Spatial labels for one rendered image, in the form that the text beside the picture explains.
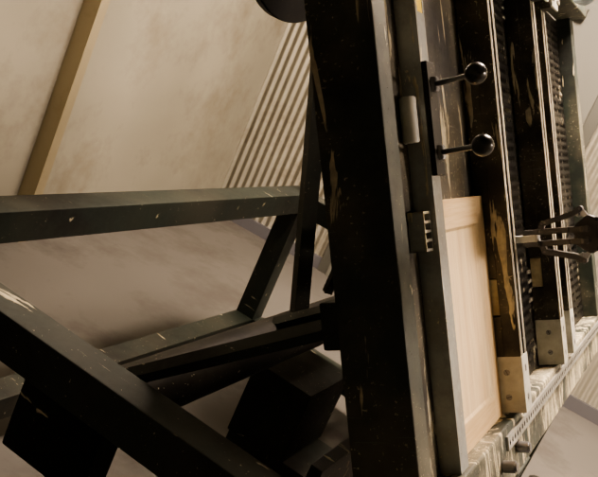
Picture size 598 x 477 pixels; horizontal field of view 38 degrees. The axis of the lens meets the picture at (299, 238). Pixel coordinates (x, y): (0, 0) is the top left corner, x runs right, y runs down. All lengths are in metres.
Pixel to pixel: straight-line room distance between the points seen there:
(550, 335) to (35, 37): 2.44
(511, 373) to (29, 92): 2.63
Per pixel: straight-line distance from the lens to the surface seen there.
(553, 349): 2.51
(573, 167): 3.38
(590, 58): 5.15
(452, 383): 1.58
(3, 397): 2.68
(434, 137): 1.55
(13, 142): 4.05
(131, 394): 1.61
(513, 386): 2.00
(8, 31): 3.76
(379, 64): 1.33
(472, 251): 1.86
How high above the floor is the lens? 1.55
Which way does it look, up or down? 15 degrees down
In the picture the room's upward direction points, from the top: 24 degrees clockwise
